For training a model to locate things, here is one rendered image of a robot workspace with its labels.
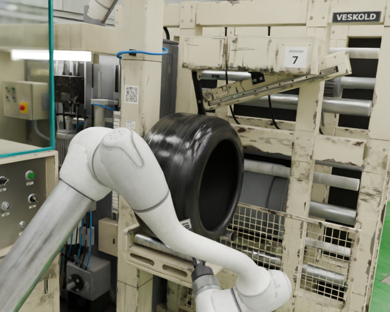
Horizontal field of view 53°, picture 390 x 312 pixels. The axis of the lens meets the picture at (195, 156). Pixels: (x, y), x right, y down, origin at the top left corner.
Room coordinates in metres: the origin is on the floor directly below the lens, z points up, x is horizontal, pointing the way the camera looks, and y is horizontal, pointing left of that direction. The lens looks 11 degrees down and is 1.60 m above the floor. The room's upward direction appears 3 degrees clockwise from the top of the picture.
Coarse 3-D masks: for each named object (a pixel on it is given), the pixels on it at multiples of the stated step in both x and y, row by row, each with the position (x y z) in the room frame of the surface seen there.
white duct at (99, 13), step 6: (96, 0) 2.15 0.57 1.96; (102, 0) 2.15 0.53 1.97; (108, 0) 2.15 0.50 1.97; (114, 0) 2.16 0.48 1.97; (90, 6) 2.18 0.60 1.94; (96, 6) 2.16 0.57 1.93; (102, 6) 2.16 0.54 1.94; (108, 6) 2.17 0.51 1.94; (90, 12) 2.18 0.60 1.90; (96, 12) 2.17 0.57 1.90; (102, 12) 2.18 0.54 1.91; (96, 18) 2.19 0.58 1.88; (102, 18) 2.20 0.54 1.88
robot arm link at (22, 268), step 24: (72, 144) 0.97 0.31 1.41; (96, 144) 0.90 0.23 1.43; (72, 168) 0.90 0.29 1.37; (72, 192) 0.89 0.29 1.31; (96, 192) 0.91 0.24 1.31; (48, 216) 0.87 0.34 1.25; (72, 216) 0.89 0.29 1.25; (24, 240) 0.85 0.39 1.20; (48, 240) 0.85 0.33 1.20; (0, 264) 0.84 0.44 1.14; (24, 264) 0.82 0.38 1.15; (48, 264) 0.86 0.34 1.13; (0, 288) 0.80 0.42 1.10; (24, 288) 0.82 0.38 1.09
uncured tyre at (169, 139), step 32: (160, 128) 1.50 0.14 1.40; (192, 128) 1.45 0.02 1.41; (224, 128) 1.54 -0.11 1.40; (160, 160) 1.39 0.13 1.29; (192, 160) 1.37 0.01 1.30; (224, 160) 1.82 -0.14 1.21; (192, 192) 1.34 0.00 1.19; (224, 192) 1.80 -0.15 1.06; (192, 224) 1.36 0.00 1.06; (224, 224) 1.59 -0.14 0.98
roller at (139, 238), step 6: (138, 234) 1.57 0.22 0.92; (138, 240) 1.55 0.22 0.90; (144, 240) 1.53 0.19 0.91; (150, 240) 1.52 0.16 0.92; (156, 240) 1.52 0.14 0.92; (150, 246) 1.52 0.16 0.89; (156, 246) 1.50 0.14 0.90; (162, 246) 1.49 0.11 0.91; (168, 246) 1.48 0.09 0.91; (168, 252) 1.47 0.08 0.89; (174, 252) 1.46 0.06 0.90; (186, 258) 1.43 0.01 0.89
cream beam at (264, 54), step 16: (192, 48) 1.84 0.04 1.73; (208, 48) 1.79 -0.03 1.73; (224, 48) 1.76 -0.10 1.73; (240, 48) 1.72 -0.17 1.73; (256, 48) 1.68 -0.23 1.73; (272, 48) 1.64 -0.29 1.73; (320, 48) 1.66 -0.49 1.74; (192, 64) 1.83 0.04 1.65; (208, 64) 1.79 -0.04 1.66; (224, 64) 1.75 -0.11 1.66; (240, 64) 1.71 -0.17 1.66; (256, 64) 1.68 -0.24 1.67; (272, 64) 1.64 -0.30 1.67; (320, 64) 1.68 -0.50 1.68
